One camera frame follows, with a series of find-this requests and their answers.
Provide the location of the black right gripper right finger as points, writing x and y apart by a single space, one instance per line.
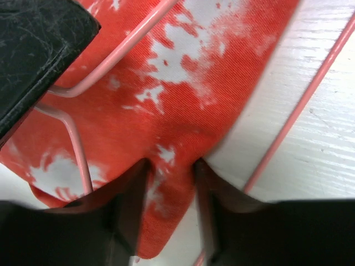
240 230

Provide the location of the pink wire hanger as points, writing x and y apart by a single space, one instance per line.
286 73

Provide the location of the orange tie-dye trousers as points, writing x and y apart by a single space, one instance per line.
170 99

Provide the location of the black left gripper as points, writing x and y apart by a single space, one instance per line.
39 41

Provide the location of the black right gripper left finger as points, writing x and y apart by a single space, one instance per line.
101 228

